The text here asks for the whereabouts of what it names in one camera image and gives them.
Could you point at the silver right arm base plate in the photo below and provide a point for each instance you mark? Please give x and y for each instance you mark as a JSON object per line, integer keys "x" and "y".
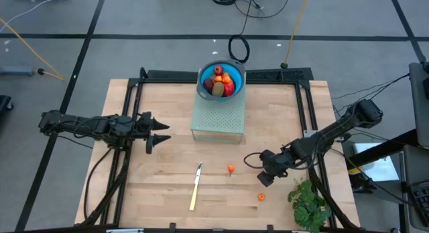
{"x": 310, "y": 134}

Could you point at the gray cabinet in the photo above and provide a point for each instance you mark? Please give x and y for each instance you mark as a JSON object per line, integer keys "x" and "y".
{"x": 420, "y": 102}

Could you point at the brown green kiwi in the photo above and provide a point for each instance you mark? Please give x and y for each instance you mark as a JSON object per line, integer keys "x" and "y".
{"x": 218, "y": 89}

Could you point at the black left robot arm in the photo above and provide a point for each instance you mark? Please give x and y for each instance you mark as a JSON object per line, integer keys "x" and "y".
{"x": 67, "y": 120}

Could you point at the green perforated metal riser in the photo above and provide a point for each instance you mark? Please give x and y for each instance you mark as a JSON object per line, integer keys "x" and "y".
{"x": 218, "y": 119}

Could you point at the red orange mango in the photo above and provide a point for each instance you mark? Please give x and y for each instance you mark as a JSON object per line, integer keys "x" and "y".
{"x": 229, "y": 88}

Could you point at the black wheeled base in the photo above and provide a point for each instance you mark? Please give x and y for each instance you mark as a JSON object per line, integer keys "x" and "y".
{"x": 4, "y": 103}

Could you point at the white floor panel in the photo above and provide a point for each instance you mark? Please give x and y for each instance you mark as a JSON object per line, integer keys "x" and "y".
{"x": 375, "y": 162}

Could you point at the gray cart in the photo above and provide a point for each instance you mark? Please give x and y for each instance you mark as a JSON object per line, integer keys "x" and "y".
{"x": 415, "y": 166}

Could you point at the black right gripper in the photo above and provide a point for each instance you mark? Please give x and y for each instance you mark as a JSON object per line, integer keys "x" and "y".
{"x": 275, "y": 162}

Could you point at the blue collapsible bowl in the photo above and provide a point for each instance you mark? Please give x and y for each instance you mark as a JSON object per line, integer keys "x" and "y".
{"x": 238, "y": 75}

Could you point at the black keyboard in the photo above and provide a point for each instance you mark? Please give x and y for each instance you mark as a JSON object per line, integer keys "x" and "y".
{"x": 419, "y": 194}

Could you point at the bright red pomegranate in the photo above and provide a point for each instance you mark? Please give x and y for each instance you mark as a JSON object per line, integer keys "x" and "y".
{"x": 218, "y": 70}

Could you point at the gray stand foot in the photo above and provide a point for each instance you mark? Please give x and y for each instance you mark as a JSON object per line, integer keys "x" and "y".
{"x": 16, "y": 71}

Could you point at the dark red pomegranate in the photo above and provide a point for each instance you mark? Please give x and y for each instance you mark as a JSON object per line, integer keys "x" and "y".
{"x": 208, "y": 84}

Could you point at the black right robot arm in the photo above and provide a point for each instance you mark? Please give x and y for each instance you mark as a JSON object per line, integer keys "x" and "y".
{"x": 332, "y": 132}

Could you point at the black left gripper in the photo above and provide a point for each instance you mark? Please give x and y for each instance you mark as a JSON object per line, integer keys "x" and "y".
{"x": 145, "y": 129}

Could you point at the silver edge plate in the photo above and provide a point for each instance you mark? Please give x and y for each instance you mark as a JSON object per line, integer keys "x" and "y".
{"x": 124, "y": 230}

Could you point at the green leafy plant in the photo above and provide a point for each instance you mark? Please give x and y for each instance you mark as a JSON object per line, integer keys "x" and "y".
{"x": 306, "y": 206}

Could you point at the black diagonal beam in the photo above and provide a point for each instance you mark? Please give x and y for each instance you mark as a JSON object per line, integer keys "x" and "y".
{"x": 382, "y": 149}

